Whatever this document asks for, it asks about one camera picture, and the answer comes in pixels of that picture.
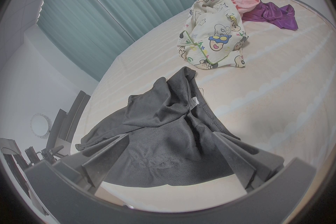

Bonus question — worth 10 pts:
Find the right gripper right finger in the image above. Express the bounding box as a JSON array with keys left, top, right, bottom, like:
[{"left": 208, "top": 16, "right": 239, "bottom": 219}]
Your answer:
[{"left": 212, "top": 132, "right": 285, "bottom": 190}]

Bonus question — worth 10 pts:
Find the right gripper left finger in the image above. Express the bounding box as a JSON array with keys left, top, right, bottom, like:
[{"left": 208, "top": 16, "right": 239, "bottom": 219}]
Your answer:
[{"left": 54, "top": 135, "right": 129, "bottom": 188}]

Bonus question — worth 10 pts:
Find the black T-shirt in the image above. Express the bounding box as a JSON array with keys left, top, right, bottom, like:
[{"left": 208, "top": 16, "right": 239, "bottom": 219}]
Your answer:
[{"left": 75, "top": 67, "right": 285, "bottom": 189}]

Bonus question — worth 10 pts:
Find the bed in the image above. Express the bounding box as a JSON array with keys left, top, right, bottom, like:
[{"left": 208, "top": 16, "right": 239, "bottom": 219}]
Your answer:
[{"left": 71, "top": 0, "right": 336, "bottom": 211}]

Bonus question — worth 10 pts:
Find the round white mirror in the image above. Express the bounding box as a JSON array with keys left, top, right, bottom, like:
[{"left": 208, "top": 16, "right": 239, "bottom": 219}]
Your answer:
[{"left": 30, "top": 113, "right": 51, "bottom": 137}]

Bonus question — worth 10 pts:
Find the white printed pyjama top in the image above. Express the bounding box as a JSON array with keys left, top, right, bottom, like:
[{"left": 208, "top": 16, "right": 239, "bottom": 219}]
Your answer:
[{"left": 177, "top": 0, "right": 249, "bottom": 70}]

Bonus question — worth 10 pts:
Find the purple garment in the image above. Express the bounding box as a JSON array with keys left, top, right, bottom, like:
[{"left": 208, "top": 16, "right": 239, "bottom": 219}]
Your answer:
[{"left": 241, "top": 2, "right": 299, "bottom": 31}]

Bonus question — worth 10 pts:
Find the salmon pink garment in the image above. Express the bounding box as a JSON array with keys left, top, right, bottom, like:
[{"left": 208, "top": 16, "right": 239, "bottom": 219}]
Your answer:
[{"left": 227, "top": 0, "right": 261, "bottom": 15}]

